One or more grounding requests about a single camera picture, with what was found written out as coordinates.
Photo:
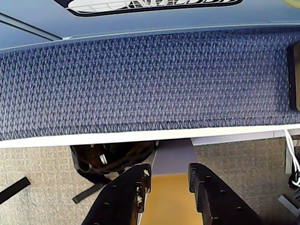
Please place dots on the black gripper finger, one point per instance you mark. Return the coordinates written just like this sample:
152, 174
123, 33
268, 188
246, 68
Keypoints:
222, 206
117, 201

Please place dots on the black backpack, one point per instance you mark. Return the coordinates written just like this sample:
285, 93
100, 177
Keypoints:
112, 159

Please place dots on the yellow wooden board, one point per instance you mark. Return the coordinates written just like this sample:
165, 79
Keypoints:
171, 199

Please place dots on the gray metal foot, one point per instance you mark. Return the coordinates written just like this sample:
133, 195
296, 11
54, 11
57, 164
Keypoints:
288, 202

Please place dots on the gray desk crossbar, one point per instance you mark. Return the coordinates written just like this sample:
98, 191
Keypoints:
234, 140

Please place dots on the gray desk leg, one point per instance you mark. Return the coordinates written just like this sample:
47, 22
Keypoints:
173, 159

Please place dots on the blue woven mat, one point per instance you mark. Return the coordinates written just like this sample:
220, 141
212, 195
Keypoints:
140, 89

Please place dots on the black flat plate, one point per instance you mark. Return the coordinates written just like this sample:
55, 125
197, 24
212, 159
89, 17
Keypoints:
290, 77

